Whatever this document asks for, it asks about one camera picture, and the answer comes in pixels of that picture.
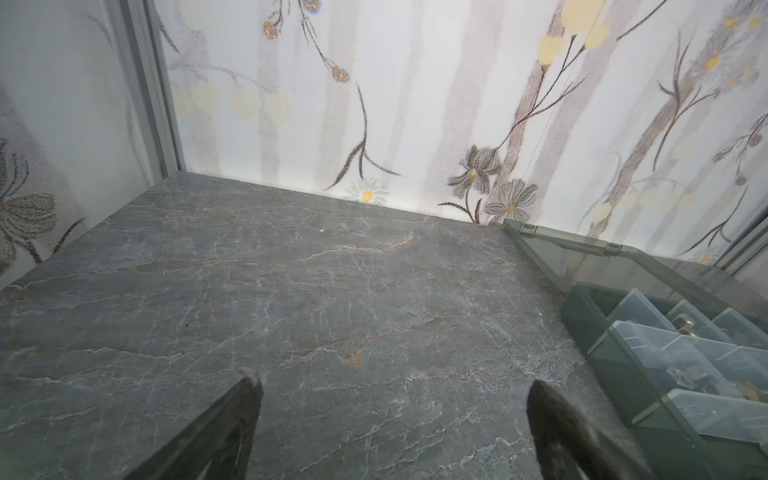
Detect silver bolts in box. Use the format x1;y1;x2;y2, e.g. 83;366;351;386
671;313;698;337

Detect green compartment organizer box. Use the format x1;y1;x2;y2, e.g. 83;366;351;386
503;220;767;479

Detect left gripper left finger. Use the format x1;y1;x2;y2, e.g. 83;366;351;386
127;376;263;479

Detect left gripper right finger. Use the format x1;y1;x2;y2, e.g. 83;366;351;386
526;379;654;479

